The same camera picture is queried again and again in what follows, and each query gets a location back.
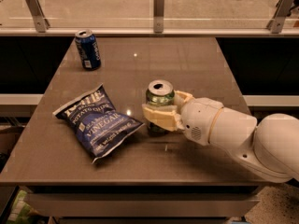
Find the green package under table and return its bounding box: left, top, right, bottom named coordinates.
left=6, top=190, right=38, bottom=224

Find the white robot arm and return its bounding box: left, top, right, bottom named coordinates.
left=142, top=91, right=299, bottom=183

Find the middle metal railing bracket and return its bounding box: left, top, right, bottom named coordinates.
left=153, top=0, right=164, bottom=33

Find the green soda can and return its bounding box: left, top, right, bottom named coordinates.
left=145, top=79, right=176, bottom=134

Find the left metal railing bracket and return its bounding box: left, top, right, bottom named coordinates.
left=25, top=0, right=50, bottom=33

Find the blue soda can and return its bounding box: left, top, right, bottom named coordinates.
left=75, top=29, right=101, bottom=70

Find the metal railing bracket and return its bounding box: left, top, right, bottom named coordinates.
left=25, top=0, right=50, bottom=33
left=267, top=0, right=294, bottom=34
left=153, top=0, right=164, bottom=33

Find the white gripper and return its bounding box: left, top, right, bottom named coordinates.
left=142, top=91, right=224, bottom=146

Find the blue potato chip bag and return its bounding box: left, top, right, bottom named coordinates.
left=53, top=85, right=144, bottom=163

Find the right metal railing bracket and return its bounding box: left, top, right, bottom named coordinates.
left=267, top=0, right=294, bottom=34

